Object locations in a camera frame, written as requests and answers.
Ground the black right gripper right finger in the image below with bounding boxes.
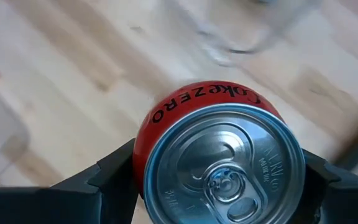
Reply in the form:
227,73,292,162
290,149,358,224

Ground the red Coke Zero can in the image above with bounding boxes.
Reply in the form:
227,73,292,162
131,80,307,224

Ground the clear plastic narrow bin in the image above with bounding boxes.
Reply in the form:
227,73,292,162
163,0,323,68

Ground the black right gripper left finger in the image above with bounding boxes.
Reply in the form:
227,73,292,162
0,139,142,224

